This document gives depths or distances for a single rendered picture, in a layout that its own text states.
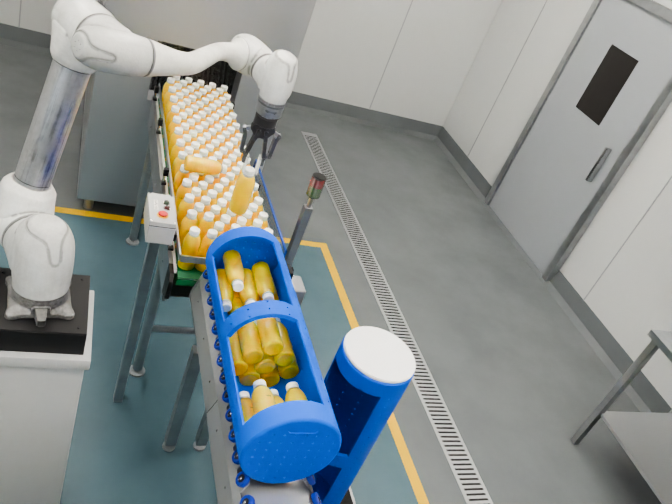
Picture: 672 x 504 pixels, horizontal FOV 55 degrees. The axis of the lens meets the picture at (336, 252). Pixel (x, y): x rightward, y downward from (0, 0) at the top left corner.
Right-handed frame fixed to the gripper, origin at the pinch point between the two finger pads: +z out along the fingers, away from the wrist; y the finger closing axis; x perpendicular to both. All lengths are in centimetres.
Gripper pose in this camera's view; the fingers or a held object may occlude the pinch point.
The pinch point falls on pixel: (251, 163)
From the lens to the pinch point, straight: 226.8
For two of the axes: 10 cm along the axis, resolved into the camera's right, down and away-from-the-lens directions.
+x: -1.4, -6.6, 7.4
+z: -3.4, 7.3, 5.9
